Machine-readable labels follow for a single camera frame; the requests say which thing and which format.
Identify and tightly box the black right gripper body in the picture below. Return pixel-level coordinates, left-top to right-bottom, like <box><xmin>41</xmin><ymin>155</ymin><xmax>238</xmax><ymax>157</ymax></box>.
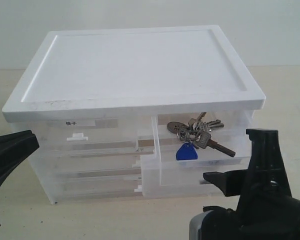
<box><xmin>188</xmin><ymin>189</ymin><xmax>300</xmax><ymax>240</ymax></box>

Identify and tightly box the key bunch with blue tag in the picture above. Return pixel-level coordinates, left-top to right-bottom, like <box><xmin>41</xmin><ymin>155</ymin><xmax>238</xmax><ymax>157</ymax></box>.
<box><xmin>166</xmin><ymin>112</ymin><xmax>236</xmax><ymax>161</ymax></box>

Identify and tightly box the bottom wide clear drawer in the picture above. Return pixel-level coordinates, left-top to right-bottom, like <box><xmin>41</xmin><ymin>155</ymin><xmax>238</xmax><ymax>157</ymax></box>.
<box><xmin>46</xmin><ymin>174</ymin><xmax>143</xmax><ymax>204</ymax></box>

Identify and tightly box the wide clear drawer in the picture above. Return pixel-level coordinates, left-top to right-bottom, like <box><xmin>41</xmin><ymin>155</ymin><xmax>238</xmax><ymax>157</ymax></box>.
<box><xmin>40</xmin><ymin>153</ymin><xmax>141</xmax><ymax>178</ymax></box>
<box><xmin>46</xmin><ymin>174</ymin><xmax>143</xmax><ymax>204</ymax></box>

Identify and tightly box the middle wide clear drawer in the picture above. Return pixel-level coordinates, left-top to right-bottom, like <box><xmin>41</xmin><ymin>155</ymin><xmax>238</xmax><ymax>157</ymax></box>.
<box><xmin>40</xmin><ymin>153</ymin><xmax>141</xmax><ymax>178</ymax></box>

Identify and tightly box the white plastic drawer cabinet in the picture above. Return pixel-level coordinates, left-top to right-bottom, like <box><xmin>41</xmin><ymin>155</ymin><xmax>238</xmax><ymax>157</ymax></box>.
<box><xmin>2</xmin><ymin>25</ymin><xmax>266</xmax><ymax>203</ymax></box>

